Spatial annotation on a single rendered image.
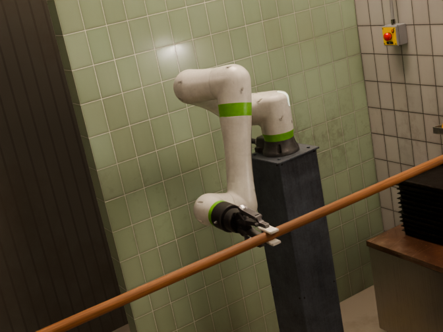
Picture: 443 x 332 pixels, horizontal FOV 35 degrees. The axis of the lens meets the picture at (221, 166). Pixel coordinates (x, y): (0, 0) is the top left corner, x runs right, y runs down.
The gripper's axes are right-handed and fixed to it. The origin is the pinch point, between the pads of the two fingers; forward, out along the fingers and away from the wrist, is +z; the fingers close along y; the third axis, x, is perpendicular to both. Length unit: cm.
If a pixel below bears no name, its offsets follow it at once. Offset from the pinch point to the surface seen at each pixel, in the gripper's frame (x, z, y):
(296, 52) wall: -113, -124, -25
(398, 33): -149, -89, -26
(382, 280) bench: -100, -67, 82
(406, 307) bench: -100, -53, 91
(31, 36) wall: -5, -205, -56
